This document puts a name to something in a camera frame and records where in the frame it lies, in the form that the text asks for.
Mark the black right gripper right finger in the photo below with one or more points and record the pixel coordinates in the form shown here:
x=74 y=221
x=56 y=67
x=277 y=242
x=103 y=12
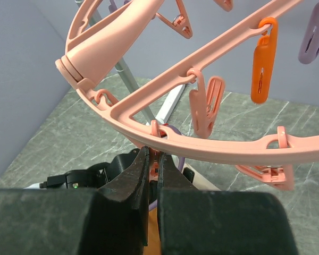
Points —
x=245 y=222

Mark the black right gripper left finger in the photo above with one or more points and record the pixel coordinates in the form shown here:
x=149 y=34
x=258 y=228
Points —
x=109 y=220

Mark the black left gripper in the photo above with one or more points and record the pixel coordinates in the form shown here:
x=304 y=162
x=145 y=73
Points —
x=94 y=176

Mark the orange underwear with cream waistband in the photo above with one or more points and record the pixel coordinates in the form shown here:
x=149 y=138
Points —
x=178 y=225

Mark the pink round clip hanger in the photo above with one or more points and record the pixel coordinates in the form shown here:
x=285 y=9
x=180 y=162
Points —
x=91 y=52

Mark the metal clothes rack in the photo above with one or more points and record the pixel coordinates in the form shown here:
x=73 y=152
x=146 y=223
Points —
x=125 y=74

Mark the orange clothes peg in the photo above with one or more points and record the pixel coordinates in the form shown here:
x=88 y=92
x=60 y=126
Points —
x=263 y=61

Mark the purple clothes peg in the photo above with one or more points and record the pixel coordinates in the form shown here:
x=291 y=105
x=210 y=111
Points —
x=309 y=49

